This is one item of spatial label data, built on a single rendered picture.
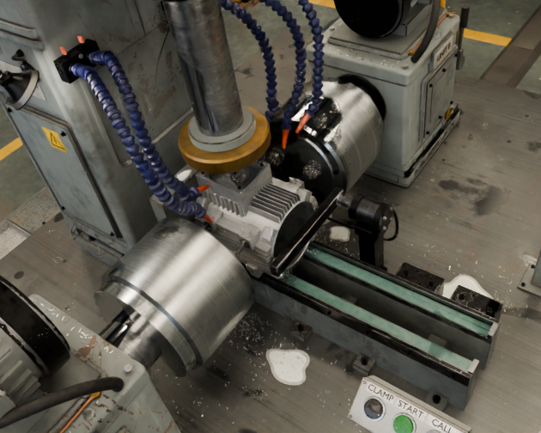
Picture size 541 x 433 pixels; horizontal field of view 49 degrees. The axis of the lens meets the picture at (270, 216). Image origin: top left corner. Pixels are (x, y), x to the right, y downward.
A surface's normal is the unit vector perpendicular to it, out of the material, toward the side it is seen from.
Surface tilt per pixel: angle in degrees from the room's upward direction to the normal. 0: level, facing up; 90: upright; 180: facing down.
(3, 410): 90
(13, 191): 0
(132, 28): 90
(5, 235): 0
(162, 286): 24
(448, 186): 0
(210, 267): 39
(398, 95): 90
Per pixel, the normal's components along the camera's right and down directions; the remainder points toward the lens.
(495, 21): -0.14, -0.69
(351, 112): 0.40, -0.31
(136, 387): 0.80, 0.35
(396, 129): -0.58, 0.64
